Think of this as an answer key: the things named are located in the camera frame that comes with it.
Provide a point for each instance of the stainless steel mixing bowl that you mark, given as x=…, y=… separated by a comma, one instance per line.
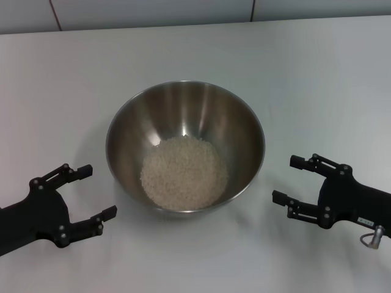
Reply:
x=183, y=122

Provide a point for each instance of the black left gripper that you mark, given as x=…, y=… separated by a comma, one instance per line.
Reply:
x=36, y=213

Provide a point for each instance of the white uncooked rice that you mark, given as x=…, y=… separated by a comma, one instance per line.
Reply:
x=183, y=174

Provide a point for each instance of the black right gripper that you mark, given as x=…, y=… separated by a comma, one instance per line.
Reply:
x=345, y=198

